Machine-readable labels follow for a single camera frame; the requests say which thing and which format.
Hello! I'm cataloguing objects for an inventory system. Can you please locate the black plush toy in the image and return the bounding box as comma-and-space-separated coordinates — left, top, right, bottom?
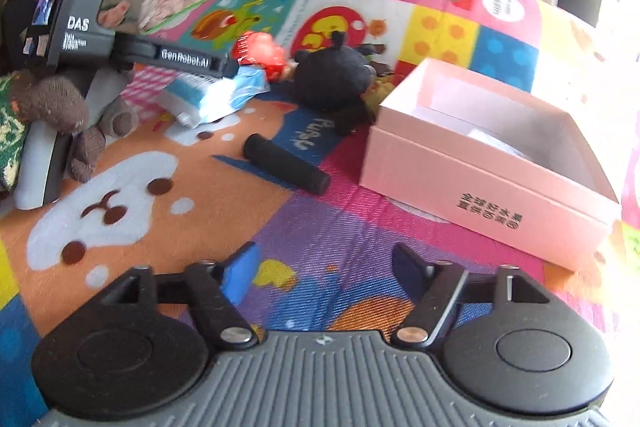
291, 31, 392, 138

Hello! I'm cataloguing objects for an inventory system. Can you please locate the small pink pig toy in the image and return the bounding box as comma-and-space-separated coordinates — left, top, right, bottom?
97, 1, 132, 26

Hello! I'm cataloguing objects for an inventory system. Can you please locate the black foam cylinder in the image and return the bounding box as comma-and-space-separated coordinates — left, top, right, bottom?
242, 133, 332, 196

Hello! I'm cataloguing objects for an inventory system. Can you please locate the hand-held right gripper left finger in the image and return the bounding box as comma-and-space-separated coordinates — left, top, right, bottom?
100, 242, 261, 350

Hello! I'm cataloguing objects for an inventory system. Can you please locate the white pink crumpled cloth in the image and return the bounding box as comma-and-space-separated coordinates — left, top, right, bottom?
137, 0, 222, 32

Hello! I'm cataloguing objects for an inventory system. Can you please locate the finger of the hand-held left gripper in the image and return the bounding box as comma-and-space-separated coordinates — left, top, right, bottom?
113, 32, 242, 80

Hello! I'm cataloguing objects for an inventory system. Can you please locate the colourful printed blanket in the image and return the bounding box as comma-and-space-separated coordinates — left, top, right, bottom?
0, 0, 640, 418

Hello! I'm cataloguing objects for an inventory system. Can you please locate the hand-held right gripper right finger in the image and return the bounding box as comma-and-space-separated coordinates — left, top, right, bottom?
390, 243, 551, 350

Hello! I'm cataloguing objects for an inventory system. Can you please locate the small yellow green toy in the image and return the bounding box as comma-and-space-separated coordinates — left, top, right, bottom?
364, 78, 397, 114

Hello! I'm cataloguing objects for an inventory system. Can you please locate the pink cardboard box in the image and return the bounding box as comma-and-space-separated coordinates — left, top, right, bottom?
359, 58, 622, 277

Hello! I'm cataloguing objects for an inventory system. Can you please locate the red plastic toy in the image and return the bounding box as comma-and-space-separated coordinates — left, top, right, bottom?
233, 32, 289, 80

